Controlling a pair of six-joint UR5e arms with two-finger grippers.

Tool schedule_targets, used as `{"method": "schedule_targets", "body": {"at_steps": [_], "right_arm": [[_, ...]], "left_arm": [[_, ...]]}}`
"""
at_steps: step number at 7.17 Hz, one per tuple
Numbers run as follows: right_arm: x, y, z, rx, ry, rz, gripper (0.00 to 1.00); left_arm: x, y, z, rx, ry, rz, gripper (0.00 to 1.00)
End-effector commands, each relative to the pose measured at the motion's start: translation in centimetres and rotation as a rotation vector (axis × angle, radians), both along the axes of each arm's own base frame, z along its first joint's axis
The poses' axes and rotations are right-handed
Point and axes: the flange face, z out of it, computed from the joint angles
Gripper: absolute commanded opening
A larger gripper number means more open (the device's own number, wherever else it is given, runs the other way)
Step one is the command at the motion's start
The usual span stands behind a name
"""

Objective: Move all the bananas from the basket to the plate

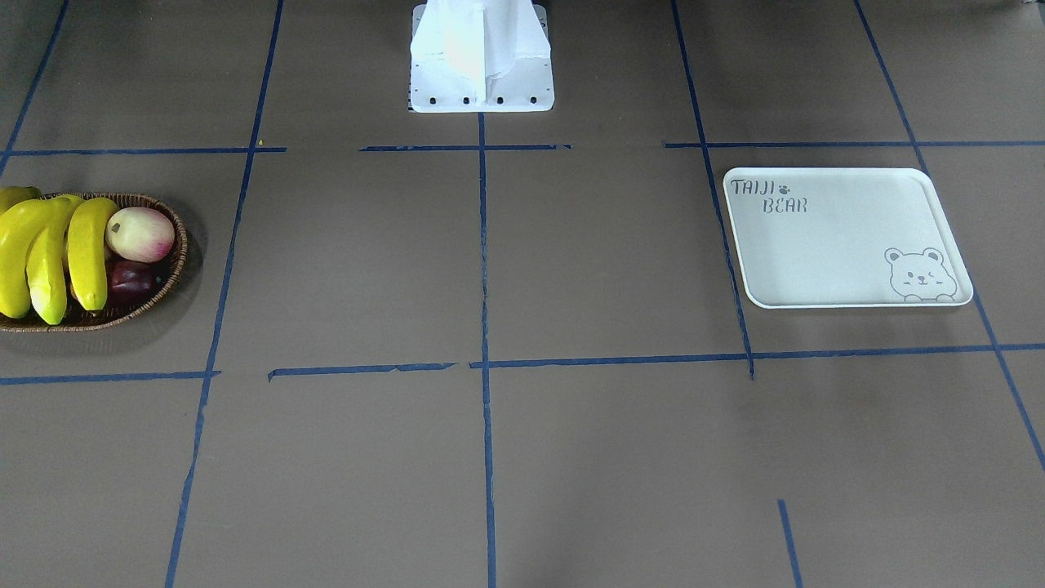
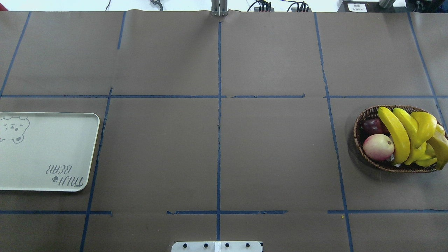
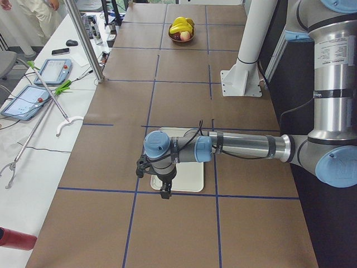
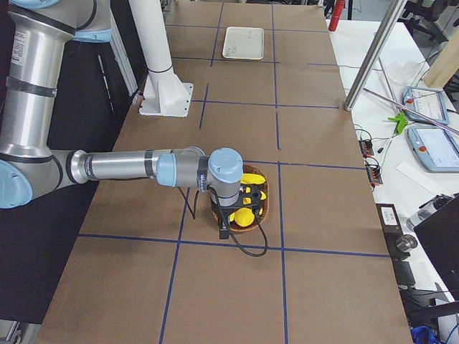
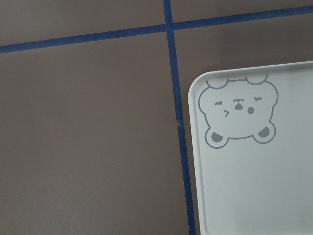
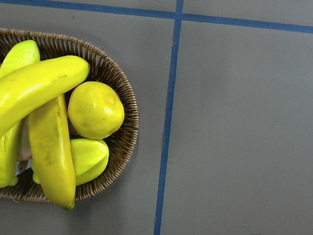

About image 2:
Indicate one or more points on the brown wicker basket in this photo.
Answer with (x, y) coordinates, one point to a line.
(358, 137)

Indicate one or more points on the cream bear tray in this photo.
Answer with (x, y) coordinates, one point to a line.
(47, 151)

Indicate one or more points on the aluminium frame post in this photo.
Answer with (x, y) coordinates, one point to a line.
(219, 7)

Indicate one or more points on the pink peach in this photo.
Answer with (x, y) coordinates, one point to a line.
(378, 147)

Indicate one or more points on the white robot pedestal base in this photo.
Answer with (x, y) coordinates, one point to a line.
(218, 246)

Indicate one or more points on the black label box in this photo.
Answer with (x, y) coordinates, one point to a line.
(367, 7)

